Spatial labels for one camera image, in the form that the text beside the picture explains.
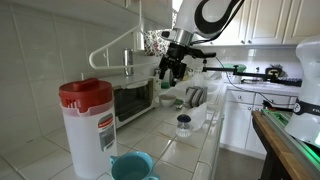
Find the floral curtain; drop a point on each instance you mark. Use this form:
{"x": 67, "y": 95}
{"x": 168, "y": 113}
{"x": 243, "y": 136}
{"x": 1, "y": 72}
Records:
{"x": 153, "y": 43}

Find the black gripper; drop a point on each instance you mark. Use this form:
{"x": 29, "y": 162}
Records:
{"x": 176, "y": 55}

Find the white panelled upper cabinets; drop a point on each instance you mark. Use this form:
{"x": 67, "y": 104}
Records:
{"x": 266, "y": 20}

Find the white ceramic bowl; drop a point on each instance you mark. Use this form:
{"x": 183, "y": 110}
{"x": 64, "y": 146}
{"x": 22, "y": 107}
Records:
{"x": 167, "y": 100}

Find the wooden table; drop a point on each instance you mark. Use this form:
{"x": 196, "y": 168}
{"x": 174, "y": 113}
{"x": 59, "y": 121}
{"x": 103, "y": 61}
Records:
{"x": 273, "y": 146}

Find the white tube rack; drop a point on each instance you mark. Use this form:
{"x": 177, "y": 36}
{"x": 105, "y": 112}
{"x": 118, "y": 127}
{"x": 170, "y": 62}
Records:
{"x": 116, "y": 67}

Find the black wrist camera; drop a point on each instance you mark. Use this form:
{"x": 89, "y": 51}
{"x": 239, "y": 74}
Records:
{"x": 203, "y": 54}

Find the tall metal can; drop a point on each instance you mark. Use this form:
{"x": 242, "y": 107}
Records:
{"x": 128, "y": 61}

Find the glass microwave door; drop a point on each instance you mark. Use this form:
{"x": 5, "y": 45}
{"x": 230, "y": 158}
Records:
{"x": 133, "y": 100}

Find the white pot with green lid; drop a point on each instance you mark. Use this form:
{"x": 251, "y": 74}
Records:
{"x": 235, "y": 68}

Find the small silver topped bottle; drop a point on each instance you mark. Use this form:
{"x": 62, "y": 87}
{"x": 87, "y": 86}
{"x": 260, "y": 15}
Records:
{"x": 157, "y": 73}

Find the white lower cabinet drawers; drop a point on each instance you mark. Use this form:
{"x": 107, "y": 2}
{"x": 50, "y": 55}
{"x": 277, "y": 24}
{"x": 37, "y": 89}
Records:
{"x": 236, "y": 126}

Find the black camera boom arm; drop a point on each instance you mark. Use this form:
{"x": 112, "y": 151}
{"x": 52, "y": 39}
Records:
{"x": 220, "y": 69}

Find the aluminium frame rail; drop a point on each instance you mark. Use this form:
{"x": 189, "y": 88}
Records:
{"x": 283, "y": 130}

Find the small black device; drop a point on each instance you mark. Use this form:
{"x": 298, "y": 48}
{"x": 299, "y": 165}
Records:
{"x": 273, "y": 72}

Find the black table clamp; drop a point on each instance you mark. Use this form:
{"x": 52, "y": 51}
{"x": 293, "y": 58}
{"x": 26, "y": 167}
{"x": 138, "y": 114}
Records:
{"x": 276, "y": 107}

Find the white crumpled cloth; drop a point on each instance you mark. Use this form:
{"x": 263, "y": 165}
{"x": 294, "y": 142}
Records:
{"x": 198, "y": 115}

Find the grey striped cloth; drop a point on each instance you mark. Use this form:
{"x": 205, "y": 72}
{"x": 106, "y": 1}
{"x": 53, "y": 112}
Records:
{"x": 195, "y": 96}

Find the translucent pitcher with red lid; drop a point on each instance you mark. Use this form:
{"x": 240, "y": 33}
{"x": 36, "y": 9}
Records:
{"x": 86, "y": 140}

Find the teal plastic cup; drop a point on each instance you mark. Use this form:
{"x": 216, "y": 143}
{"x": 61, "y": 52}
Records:
{"x": 130, "y": 166}

